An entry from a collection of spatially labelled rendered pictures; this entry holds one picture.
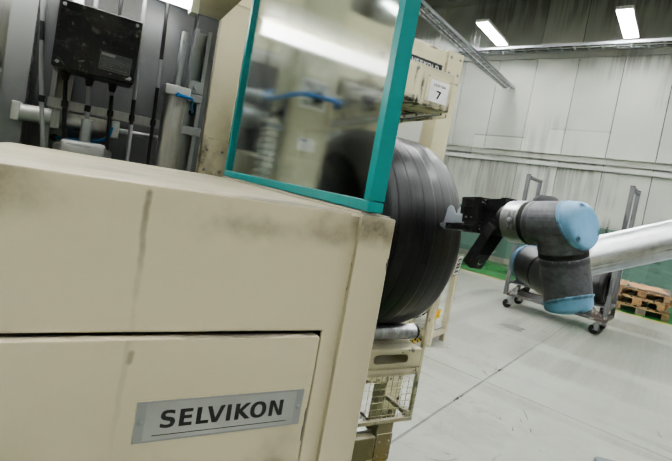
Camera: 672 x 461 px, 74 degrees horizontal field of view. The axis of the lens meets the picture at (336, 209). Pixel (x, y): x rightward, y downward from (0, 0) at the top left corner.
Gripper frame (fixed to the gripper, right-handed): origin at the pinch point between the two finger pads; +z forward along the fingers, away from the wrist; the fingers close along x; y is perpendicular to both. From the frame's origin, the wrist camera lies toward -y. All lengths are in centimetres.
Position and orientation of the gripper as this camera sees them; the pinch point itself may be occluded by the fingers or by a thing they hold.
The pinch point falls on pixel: (444, 227)
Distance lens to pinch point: 116.9
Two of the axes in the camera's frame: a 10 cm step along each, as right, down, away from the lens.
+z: -5.0, -0.1, 8.7
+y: 1.2, -9.9, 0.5
